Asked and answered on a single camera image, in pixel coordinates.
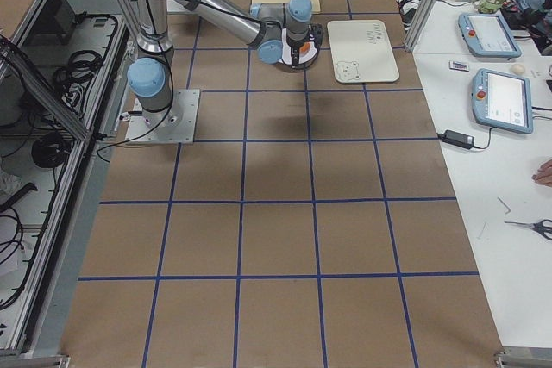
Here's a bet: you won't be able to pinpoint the black handled scissors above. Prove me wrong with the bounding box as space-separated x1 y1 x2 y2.
505 219 552 240

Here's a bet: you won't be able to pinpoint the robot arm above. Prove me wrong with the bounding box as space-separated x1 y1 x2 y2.
147 0 323 70

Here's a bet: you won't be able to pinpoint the pale green bear tray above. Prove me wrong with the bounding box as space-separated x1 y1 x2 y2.
327 20 399 84

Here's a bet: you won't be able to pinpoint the near blue teach pendant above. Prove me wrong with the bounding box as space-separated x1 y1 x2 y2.
471 69 534 134

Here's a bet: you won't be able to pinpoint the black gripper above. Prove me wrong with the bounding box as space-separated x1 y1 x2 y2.
287 38 311 67

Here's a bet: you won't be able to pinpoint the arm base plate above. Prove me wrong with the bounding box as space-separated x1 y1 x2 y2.
125 89 200 145

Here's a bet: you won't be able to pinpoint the aluminium side rack frame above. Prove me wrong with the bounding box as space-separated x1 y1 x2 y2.
1 0 135 366

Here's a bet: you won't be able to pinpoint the black power adapter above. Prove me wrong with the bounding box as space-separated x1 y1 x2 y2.
439 129 474 149

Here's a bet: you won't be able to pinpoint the person hand on table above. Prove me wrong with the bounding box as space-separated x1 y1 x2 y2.
531 159 552 187

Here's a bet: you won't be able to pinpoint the far blue teach pendant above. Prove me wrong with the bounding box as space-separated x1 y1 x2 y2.
458 13 522 59

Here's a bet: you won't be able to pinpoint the white ribbed plate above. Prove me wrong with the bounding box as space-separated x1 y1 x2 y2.
279 28 321 69

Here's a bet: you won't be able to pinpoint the blue teach pendant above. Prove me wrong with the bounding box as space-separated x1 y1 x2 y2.
458 13 522 59
471 69 534 134

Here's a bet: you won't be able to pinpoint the aluminium frame post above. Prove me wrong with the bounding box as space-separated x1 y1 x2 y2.
403 0 458 53

